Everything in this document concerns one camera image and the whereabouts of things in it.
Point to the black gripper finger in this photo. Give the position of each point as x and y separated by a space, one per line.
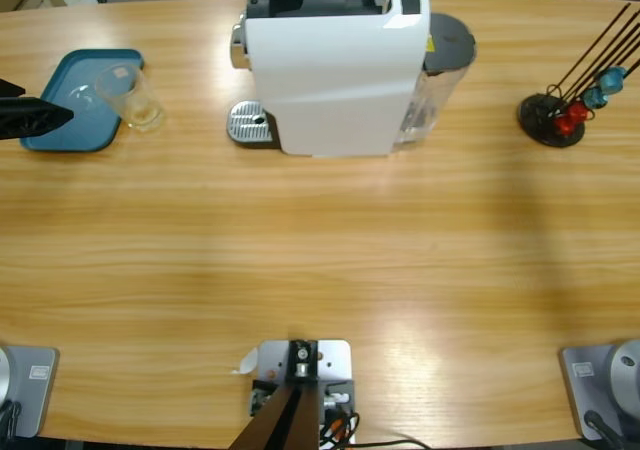
30 117
10 89

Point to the blue plastic tray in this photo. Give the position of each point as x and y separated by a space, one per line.
75 67

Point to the clear drinking glass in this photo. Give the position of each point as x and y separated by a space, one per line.
142 112

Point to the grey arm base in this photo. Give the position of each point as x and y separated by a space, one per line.
35 395
580 395

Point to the white capsule coffee machine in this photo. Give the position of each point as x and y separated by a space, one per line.
330 85

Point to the blue coffee capsule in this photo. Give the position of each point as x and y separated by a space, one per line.
612 80
595 98

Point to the white tape tab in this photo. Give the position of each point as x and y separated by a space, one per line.
247 362

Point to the clear water tank dark lid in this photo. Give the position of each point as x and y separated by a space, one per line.
450 40

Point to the black capsule holder with rods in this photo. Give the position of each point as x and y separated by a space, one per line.
537 112

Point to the dark camera post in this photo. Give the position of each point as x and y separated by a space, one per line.
300 370

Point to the white camera mounting block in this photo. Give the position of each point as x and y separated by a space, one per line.
335 355

